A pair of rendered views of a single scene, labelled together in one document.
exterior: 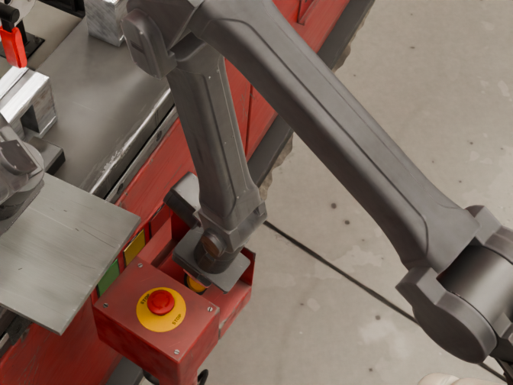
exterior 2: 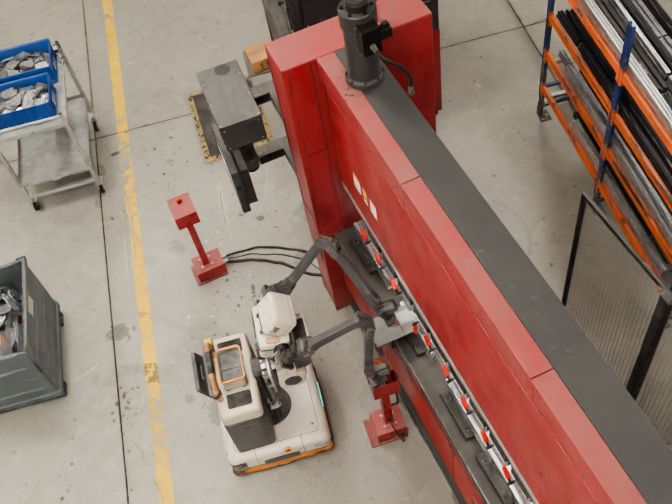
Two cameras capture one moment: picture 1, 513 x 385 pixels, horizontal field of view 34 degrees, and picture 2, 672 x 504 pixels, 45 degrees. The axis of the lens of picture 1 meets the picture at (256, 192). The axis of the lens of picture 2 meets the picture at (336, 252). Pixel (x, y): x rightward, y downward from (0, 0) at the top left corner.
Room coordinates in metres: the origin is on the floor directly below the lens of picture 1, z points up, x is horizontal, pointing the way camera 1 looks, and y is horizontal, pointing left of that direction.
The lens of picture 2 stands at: (2.34, -1.26, 5.06)
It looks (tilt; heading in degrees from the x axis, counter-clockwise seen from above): 54 degrees down; 145
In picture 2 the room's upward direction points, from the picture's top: 12 degrees counter-clockwise
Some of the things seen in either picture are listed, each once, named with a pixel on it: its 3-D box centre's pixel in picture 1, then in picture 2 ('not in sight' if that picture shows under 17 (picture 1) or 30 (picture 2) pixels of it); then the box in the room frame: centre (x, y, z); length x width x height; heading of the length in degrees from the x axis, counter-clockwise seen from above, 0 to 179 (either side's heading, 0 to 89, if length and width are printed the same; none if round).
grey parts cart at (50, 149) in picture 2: not in sight; (46, 128); (-3.14, 0.01, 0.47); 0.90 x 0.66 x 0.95; 149
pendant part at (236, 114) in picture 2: not in sight; (243, 144); (-0.77, 0.43, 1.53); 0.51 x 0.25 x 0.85; 156
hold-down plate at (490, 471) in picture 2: not in sight; (494, 479); (1.49, 0.02, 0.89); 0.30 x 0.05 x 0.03; 159
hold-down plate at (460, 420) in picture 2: not in sight; (457, 414); (1.12, 0.16, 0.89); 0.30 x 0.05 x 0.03; 159
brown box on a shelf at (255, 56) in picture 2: not in sight; (260, 54); (-1.78, 1.35, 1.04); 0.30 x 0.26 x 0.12; 149
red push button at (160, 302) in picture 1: (160, 305); not in sight; (0.54, 0.12, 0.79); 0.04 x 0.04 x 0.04
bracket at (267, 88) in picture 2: not in sight; (269, 109); (-0.73, 0.65, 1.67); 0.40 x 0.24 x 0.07; 159
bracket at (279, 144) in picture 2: not in sight; (283, 164); (-0.73, 0.65, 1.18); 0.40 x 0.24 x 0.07; 159
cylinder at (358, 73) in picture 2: not in sight; (372, 45); (0.13, 0.75, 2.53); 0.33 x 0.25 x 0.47; 159
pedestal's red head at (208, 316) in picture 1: (175, 292); (380, 374); (0.59, 0.11, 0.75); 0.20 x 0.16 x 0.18; 152
